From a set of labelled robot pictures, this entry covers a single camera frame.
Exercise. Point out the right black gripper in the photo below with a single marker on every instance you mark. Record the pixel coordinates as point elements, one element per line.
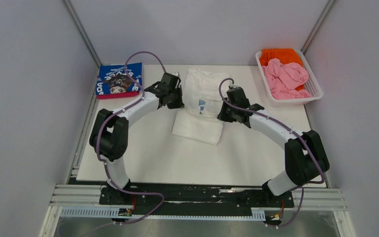
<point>222,116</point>

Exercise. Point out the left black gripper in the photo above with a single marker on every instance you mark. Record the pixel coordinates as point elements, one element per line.
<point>179,104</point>

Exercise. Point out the white printed t shirt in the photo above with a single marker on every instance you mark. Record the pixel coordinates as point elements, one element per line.
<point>202,103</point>

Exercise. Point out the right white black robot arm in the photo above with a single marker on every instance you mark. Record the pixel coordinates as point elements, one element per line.
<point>304,154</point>

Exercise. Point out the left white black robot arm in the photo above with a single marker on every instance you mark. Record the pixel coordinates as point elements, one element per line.
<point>110,133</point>

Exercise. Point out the blue folded graphic t shirt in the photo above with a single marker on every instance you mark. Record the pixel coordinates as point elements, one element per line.
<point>134,72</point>

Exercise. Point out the pink crumpled t shirt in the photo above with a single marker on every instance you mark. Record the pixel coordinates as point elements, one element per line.
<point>286,81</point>

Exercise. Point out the orange t shirt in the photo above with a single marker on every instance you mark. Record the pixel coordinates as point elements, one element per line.
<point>285,55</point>

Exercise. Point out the white plastic basket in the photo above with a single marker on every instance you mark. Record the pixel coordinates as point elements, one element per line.
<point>312,85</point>

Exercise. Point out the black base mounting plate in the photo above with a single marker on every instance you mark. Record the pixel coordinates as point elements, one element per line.
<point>188,199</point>

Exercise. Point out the aluminium frame rail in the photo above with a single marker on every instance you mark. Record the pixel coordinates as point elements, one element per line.
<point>82,201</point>

